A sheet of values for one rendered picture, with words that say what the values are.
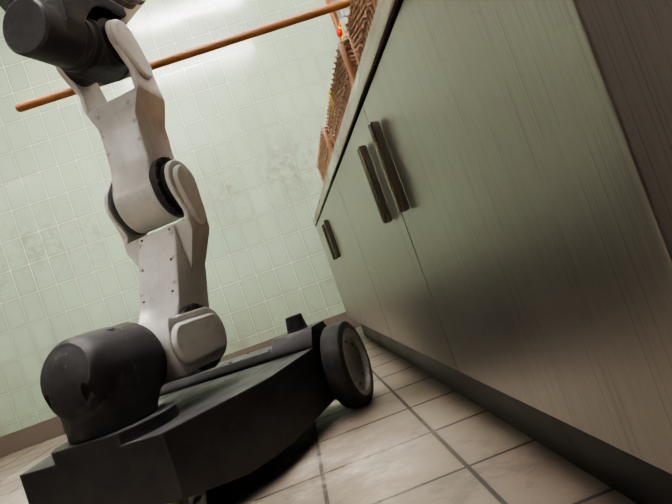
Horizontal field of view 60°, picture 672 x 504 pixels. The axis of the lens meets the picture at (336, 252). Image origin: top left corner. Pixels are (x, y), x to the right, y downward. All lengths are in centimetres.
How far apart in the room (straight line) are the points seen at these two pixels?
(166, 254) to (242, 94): 215
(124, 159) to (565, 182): 111
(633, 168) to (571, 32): 9
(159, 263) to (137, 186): 17
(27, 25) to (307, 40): 231
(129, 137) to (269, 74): 208
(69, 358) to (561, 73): 86
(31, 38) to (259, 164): 209
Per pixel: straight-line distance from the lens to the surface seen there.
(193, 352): 117
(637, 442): 51
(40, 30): 134
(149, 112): 145
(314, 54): 346
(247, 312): 321
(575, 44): 39
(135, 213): 137
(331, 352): 132
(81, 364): 103
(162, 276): 131
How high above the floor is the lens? 31
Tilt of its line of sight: 2 degrees up
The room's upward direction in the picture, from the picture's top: 20 degrees counter-clockwise
